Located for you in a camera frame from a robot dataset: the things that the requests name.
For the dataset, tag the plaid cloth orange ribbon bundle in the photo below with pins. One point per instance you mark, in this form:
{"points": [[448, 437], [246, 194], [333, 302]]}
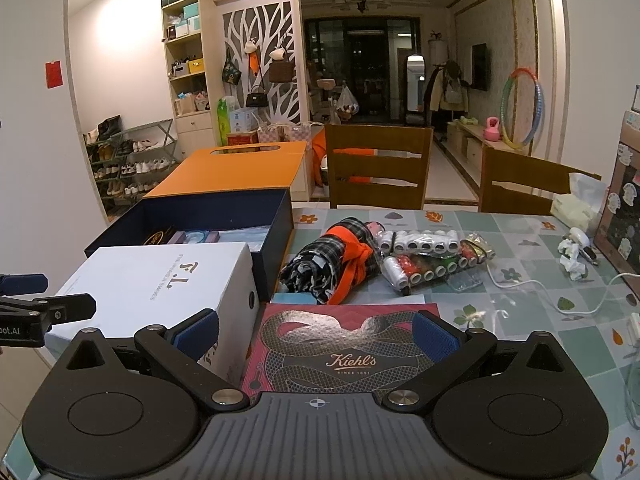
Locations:
{"points": [[330, 260]]}

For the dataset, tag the dark blue box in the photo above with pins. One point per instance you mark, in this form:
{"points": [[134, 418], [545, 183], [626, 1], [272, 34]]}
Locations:
{"points": [[277, 240]]}

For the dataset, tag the hanging plastic bag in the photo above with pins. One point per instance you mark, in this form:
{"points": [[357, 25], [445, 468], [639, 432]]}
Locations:
{"points": [[346, 105]]}

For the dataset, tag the black case gold label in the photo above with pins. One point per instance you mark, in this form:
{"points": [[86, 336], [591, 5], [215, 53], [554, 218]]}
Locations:
{"points": [[158, 237]]}

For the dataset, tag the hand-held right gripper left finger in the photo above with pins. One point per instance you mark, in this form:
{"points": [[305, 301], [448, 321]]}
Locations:
{"points": [[197, 334]]}

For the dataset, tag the colourful hula hoop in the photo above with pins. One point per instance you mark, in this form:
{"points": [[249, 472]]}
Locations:
{"points": [[539, 95]]}

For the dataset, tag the red cardboard box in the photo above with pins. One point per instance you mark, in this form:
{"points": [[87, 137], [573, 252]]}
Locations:
{"points": [[242, 139]]}

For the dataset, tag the pack of thread spools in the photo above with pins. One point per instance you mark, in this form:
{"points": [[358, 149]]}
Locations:
{"points": [[430, 255]]}

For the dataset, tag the checkered bag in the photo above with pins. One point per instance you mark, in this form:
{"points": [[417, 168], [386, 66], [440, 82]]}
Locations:
{"points": [[301, 132], [270, 134]]}

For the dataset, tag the dark board with stickers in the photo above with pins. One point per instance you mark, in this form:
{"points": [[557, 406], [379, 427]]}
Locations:
{"points": [[625, 210]]}

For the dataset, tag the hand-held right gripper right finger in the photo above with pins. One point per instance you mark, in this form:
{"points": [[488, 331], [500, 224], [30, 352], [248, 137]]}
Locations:
{"points": [[435, 334]]}

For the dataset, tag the red snake print box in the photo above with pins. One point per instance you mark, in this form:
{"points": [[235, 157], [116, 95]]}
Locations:
{"points": [[325, 342]]}

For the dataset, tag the white tree pattern partition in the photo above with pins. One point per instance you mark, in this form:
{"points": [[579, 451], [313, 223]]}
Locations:
{"points": [[295, 50]]}

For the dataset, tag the green packet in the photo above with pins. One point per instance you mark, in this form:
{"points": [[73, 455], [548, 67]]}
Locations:
{"points": [[226, 120]]}

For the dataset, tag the wall television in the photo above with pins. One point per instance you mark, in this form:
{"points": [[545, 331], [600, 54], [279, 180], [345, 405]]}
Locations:
{"points": [[480, 67]]}

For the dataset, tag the red paper sheet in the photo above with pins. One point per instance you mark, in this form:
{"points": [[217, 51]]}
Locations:
{"points": [[54, 75]]}

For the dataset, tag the crumpled white tissue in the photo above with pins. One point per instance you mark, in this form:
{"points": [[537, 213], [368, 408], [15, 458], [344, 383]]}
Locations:
{"points": [[570, 260]]}

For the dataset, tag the green patterned bag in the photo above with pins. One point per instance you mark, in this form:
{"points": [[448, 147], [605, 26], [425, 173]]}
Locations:
{"points": [[231, 72]]}

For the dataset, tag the white charger plug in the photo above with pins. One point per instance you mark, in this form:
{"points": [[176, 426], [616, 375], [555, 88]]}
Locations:
{"points": [[581, 238]]}

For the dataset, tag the coat rack with clothes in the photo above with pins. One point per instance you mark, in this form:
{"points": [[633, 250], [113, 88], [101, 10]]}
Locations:
{"points": [[447, 87]]}

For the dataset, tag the wooden chair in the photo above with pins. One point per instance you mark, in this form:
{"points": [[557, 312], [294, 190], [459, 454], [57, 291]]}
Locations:
{"points": [[380, 170], [525, 185]]}

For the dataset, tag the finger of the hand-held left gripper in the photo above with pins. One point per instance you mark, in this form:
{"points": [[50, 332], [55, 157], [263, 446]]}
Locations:
{"points": [[67, 308], [22, 283]]}

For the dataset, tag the orange paper bag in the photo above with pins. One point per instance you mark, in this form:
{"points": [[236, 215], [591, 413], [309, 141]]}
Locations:
{"points": [[225, 170]]}

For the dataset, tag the brown woven bag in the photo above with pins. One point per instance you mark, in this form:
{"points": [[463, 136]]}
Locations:
{"points": [[281, 72]]}

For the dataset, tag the light blue paper sheet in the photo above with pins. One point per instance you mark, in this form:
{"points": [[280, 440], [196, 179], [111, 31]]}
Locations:
{"points": [[350, 299]]}

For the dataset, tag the white tissue pack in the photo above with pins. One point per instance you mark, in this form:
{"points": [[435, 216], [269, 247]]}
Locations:
{"points": [[580, 200]]}

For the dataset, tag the black handbag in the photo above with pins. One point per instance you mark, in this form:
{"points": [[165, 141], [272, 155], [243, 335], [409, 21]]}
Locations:
{"points": [[256, 98]]}

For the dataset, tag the white and blue box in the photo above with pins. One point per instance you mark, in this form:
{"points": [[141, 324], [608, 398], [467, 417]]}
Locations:
{"points": [[245, 120]]}

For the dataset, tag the white shoe box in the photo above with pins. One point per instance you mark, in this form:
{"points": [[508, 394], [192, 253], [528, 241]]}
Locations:
{"points": [[150, 280]]}

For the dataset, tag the green shoe rack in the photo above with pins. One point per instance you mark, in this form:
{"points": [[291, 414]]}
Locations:
{"points": [[130, 132]]}

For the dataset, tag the standing mirror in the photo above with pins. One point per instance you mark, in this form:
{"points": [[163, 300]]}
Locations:
{"points": [[415, 82]]}

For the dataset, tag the pink kettlebell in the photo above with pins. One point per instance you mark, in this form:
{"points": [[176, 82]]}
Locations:
{"points": [[491, 131]]}

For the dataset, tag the cream shelf unit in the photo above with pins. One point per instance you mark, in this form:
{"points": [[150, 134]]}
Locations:
{"points": [[192, 130]]}

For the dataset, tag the low television cabinet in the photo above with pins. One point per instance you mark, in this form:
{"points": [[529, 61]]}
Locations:
{"points": [[470, 142]]}

